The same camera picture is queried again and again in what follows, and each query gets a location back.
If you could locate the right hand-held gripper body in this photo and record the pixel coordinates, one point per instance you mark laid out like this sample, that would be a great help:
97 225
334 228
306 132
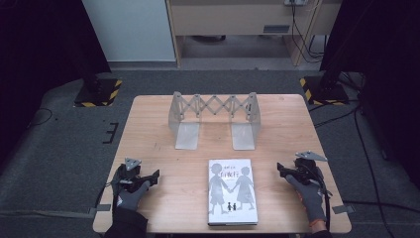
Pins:
305 170

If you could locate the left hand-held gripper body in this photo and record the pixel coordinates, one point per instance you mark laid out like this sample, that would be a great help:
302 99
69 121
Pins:
132 180

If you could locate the expandable metal book rack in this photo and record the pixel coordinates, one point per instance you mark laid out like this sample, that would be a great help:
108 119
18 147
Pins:
186 132

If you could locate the grey and white book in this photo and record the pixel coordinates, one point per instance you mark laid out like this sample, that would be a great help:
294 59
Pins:
232 191

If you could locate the person's left hand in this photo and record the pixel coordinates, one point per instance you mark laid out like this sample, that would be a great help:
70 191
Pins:
130 200

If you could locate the person's right hand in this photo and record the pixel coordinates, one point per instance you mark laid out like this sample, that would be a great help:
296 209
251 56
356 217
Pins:
310 198

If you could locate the grey tape piece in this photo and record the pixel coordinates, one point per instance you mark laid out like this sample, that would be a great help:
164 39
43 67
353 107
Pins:
100 209
343 209

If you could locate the black yellow striped stand base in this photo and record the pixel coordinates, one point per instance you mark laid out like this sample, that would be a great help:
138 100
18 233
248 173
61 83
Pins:
100 94
325 94

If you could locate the black stand pole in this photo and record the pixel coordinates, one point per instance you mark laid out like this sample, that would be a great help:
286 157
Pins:
89 77
332 72

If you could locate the black curtain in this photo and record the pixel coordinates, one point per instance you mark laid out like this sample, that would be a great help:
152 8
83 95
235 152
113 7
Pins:
386 49
39 49

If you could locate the white panel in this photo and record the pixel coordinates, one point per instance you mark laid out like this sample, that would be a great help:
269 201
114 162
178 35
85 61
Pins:
128 29

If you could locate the light wooden cabinet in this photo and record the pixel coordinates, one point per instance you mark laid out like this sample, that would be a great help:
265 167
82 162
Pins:
231 18

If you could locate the white power strip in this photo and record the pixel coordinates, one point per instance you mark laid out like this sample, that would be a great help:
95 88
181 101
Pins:
294 2

